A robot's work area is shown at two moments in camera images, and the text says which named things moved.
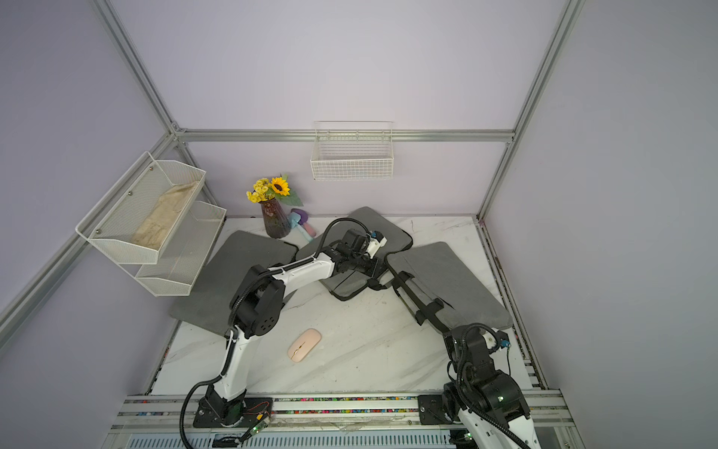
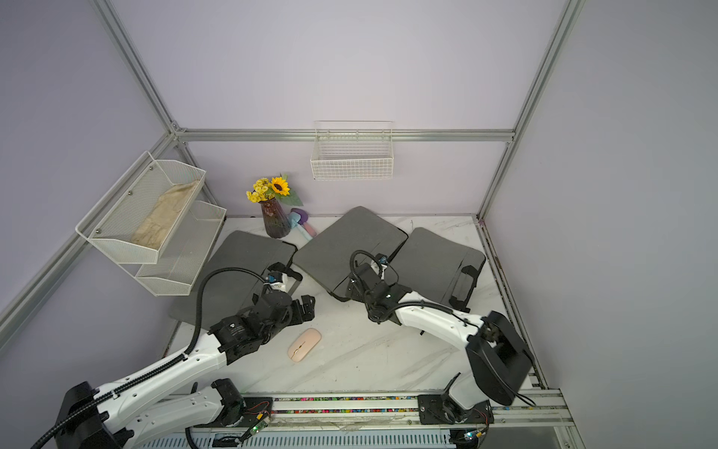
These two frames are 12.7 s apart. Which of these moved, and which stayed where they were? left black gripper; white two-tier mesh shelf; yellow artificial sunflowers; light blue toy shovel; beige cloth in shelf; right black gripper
Moved: left black gripper; right black gripper
Stayed: yellow artificial sunflowers; beige cloth in shelf; white two-tier mesh shelf; light blue toy shovel
